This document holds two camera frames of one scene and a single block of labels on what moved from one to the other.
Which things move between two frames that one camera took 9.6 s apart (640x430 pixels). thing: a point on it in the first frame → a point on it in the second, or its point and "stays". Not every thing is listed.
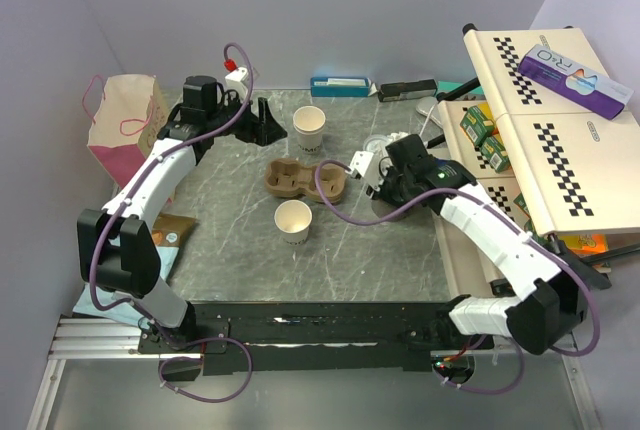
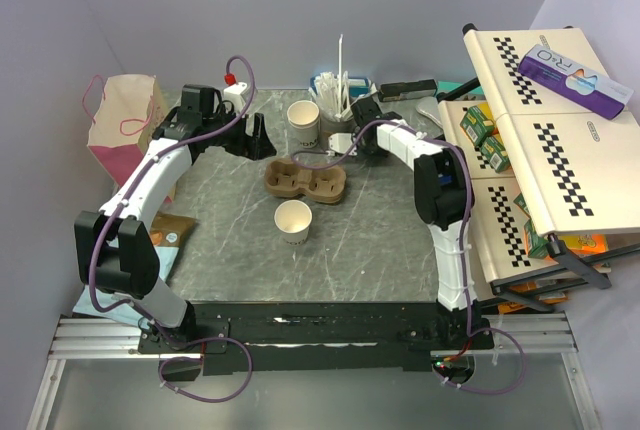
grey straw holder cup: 381,207 → 333,123
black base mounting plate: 310,337 stays
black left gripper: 260,130 → 254,148
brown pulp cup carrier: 286,177 stays
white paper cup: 293,218 stays
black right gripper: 387,172 → 358,138
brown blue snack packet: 167,232 stays
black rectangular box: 410,89 stays
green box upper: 477,125 stays
